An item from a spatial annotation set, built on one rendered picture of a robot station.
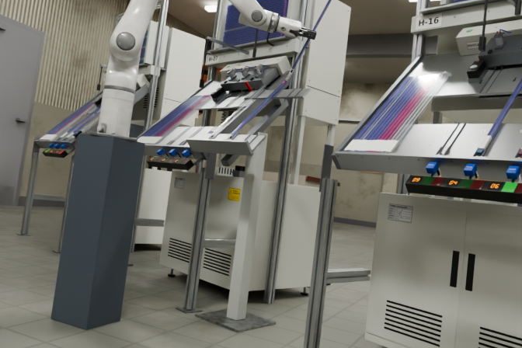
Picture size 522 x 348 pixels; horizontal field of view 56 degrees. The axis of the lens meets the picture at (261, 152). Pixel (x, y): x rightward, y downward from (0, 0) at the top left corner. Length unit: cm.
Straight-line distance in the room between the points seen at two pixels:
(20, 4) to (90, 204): 501
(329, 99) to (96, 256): 162
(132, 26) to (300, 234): 144
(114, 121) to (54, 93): 505
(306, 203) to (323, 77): 72
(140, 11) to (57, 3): 510
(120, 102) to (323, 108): 130
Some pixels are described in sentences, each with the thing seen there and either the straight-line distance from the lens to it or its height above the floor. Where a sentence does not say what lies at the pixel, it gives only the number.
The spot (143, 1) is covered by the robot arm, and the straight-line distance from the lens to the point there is 208.
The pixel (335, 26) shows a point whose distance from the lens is 300.
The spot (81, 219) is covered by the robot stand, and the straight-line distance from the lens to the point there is 197.
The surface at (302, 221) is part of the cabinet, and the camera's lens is 278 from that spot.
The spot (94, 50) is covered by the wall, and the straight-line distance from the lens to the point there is 750.
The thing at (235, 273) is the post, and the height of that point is 20.
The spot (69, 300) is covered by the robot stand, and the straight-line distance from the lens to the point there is 202.
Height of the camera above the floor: 58
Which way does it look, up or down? 4 degrees up
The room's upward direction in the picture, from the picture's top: 7 degrees clockwise
